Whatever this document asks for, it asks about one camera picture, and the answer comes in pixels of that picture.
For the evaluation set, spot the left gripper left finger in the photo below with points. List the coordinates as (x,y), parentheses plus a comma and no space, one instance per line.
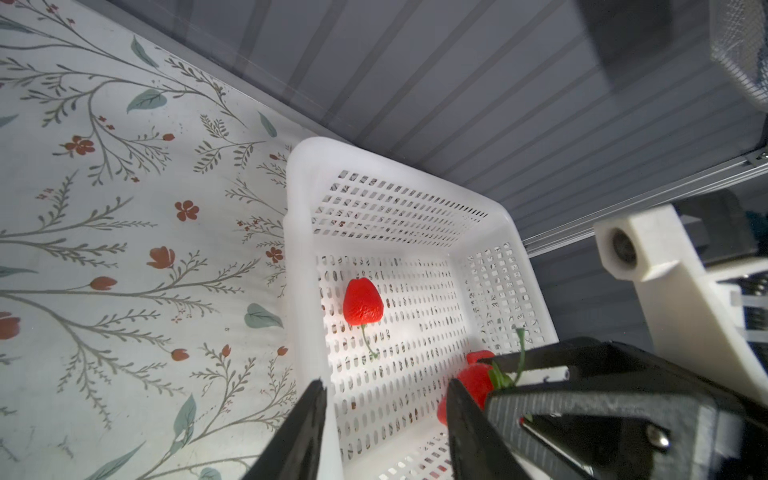
(294,452)

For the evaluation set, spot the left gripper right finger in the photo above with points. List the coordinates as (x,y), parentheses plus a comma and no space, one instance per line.
(477,451)

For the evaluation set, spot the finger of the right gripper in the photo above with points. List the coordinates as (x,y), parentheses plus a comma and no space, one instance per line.
(623,413)

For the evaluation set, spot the red strawberry basket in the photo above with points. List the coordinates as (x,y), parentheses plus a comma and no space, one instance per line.
(481,379)
(476,356)
(363,306)

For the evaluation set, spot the white plastic perforated basket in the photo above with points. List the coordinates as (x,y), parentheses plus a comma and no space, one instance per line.
(454,276)

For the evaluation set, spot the white wire mesh wall basket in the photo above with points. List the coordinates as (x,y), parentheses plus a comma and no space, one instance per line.
(738,45)

